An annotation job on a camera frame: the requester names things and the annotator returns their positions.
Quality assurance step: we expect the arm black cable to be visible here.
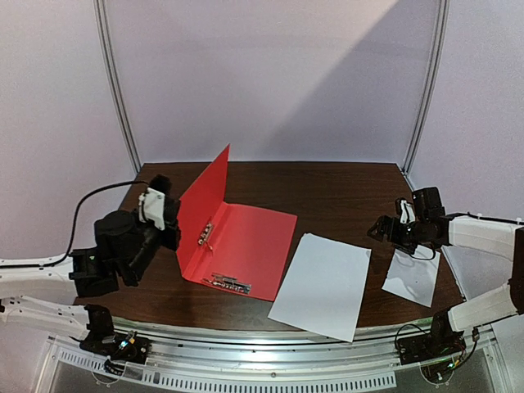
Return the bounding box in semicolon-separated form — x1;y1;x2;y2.
404;244;437;261
65;180;149;263

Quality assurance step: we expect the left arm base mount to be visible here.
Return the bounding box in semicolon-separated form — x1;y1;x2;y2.
79;305;151;377

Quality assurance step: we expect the red file folder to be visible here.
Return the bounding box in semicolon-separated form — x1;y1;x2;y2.
176;148;297;301

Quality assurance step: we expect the left aluminium corner post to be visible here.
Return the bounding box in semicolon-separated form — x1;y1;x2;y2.
93;0;142;174

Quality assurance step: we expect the right aluminium corner post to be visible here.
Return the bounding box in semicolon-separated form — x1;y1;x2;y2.
401;0;449;178

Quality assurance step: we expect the metal bottom folder clip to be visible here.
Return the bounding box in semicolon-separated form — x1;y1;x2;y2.
202;273;251;295

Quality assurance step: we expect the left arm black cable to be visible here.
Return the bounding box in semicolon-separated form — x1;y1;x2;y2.
65;180;149;263

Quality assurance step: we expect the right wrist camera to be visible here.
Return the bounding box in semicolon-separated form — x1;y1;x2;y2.
395;187;445;224

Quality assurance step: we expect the aluminium corner post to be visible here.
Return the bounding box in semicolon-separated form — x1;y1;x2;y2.
93;0;142;174
401;0;449;178

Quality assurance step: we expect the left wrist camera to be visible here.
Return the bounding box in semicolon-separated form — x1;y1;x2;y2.
138;174;172;231

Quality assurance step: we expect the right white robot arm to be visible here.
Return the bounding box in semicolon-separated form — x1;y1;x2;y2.
368;214;523;357

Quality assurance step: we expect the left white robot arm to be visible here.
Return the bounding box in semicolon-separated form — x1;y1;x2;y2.
1;192;180;355

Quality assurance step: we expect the metal spine folder clip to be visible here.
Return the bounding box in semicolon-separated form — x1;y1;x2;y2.
197;222;214;251

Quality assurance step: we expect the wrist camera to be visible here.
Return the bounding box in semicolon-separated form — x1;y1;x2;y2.
138;174;172;231
395;187;445;224

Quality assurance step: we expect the aluminium front rail frame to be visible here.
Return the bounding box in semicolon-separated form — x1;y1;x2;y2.
36;318;513;392

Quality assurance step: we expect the small white paper sheet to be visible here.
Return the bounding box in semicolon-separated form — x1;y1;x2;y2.
382;246;440;308

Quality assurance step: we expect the large white paper sheet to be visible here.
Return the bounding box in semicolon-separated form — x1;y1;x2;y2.
268;233;372;342

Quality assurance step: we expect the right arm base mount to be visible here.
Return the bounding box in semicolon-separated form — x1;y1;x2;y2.
394;323;480;386

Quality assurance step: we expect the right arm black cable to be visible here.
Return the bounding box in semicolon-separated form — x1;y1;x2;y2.
404;244;437;261

